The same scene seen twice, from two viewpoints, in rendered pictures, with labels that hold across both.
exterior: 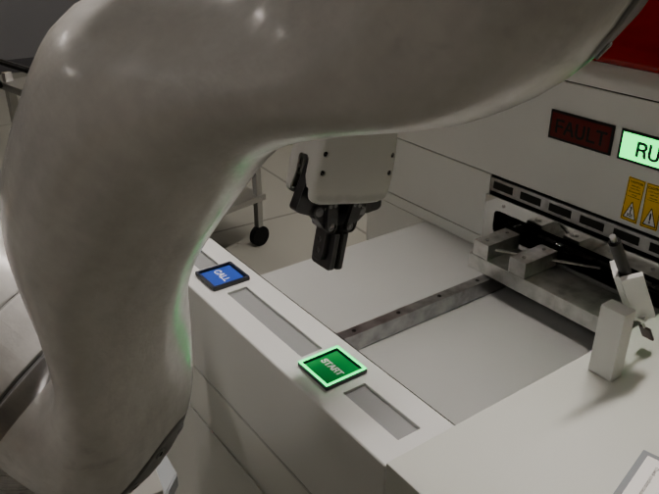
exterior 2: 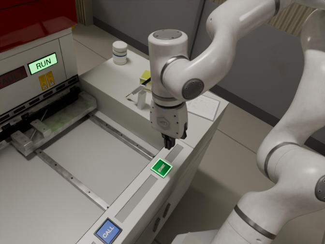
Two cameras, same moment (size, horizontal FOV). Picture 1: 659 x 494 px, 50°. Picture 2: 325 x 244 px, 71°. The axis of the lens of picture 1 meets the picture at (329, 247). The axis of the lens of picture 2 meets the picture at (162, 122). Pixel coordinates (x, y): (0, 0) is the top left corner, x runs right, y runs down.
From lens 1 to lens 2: 97 cm
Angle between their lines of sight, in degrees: 88
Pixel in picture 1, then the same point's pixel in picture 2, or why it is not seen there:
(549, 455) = not seen: hidden behind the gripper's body
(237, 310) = (135, 212)
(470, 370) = (98, 155)
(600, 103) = (12, 62)
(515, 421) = not seen: hidden behind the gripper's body
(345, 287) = (34, 212)
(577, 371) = (142, 112)
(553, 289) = (60, 124)
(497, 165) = not seen: outside the picture
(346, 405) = (176, 160)
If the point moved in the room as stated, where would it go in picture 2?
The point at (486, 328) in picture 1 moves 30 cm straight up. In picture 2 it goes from (69, 151) to (55, 97)
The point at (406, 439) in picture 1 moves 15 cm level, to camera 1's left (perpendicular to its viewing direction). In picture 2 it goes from (183, 145) to (199, 180)
